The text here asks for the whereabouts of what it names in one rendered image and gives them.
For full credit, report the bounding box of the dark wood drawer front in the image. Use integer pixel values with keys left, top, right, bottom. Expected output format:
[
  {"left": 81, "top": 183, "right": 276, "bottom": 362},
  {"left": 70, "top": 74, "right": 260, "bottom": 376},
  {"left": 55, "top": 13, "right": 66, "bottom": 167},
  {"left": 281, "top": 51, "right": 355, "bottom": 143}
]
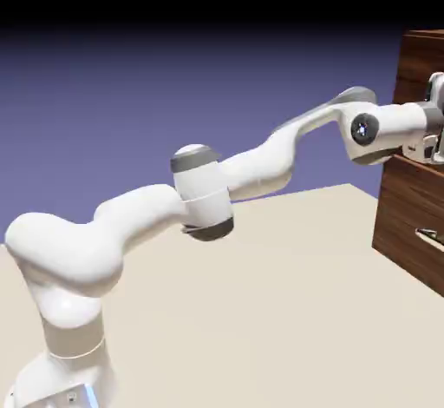
[
  {"left": 394, "top": 34, "right": 444, "bottom": 155},
  {"left": 371, "top": 153, "right": 444, "bottom": 299}
]

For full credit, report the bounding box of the dark wood cabinet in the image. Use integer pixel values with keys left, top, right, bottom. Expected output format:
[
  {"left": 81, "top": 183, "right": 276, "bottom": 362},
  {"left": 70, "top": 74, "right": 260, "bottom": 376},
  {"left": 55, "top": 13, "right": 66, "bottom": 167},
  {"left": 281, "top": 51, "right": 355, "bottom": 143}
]
[{"left": 371, "top": 28, "right": 444, "bottom": 299}]

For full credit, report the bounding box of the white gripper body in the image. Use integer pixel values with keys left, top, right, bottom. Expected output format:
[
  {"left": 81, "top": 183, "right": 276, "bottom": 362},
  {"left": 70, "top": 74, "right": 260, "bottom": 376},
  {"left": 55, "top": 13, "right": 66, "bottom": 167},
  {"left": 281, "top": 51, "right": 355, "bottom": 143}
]
[{"left": 426, "top": 71, "right": 444, "bottom": 167}]

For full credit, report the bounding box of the curved metal drawer handle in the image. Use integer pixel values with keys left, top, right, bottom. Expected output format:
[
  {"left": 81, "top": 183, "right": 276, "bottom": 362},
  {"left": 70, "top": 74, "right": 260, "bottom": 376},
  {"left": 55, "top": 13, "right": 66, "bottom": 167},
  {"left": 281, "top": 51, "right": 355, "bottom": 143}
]
[{"left": 415, "top": 227, "right": 444, "bottom": 253}]

